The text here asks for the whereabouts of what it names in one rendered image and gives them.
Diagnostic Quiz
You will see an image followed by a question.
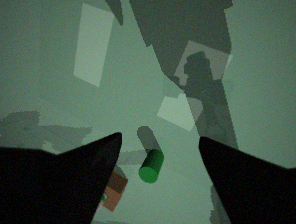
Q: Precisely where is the brown block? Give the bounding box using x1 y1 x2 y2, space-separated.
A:
102 172 128 212

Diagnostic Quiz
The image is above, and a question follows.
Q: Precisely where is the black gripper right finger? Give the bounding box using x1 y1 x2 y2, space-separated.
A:
199 136 296 224

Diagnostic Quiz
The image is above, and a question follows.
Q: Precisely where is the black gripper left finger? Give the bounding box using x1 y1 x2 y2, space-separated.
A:
0 132 122 224

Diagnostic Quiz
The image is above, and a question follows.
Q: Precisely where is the green marker cap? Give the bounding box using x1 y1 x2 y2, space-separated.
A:
138 149 164 184

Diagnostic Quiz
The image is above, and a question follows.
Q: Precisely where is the white marker with green band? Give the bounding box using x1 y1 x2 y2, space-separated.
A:
94 194 107 215

